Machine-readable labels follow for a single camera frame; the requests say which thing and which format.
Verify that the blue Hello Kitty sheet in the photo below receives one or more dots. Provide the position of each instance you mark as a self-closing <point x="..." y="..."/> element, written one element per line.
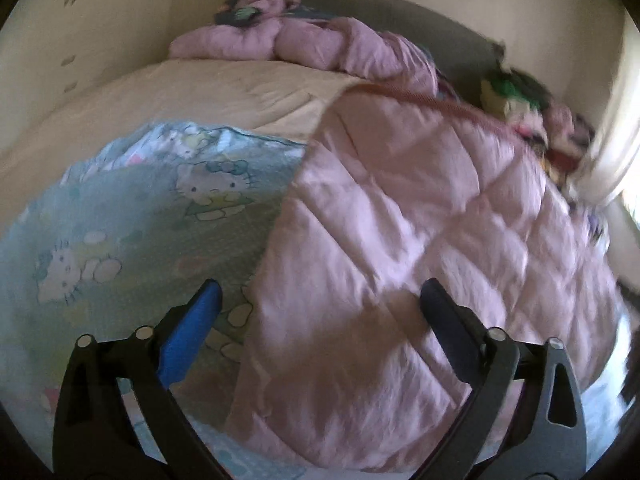
<point x="121" y="239"/>

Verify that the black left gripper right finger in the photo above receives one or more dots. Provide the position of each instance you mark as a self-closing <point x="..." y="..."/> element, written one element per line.
<point x="546" y="438"/>

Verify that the cream curtain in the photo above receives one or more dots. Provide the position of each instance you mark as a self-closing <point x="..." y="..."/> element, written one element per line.
<point x="610" y="161"/>

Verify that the cream built-in wardrobe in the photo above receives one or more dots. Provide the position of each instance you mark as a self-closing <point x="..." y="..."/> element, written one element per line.
<point x="51" y="50"/>

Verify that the pile of mixed clothes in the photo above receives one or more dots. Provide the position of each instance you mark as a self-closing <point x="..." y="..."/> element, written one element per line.
<point x="559" y="137"/>

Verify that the crumpled pink comforter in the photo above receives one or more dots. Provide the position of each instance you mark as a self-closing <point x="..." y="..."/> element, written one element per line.
<point x="292" y="33"/>

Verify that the dark patterned pillow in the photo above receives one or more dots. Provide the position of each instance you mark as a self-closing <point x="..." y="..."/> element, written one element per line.
<point x="238" y="17"/>

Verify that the grey upholstered headboard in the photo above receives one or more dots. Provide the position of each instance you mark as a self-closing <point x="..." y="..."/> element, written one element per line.
<point x="464" y="56"/>

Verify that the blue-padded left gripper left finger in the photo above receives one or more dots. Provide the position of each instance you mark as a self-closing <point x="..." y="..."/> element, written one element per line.
<point x="93" y="437"/>

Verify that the pink quilted blanket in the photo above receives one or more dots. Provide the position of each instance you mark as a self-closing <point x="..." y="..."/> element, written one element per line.
<point x="339" y="368"/>

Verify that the beige mattress cover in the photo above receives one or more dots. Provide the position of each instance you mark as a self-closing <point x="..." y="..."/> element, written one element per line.
<point x="270" y="98"/>

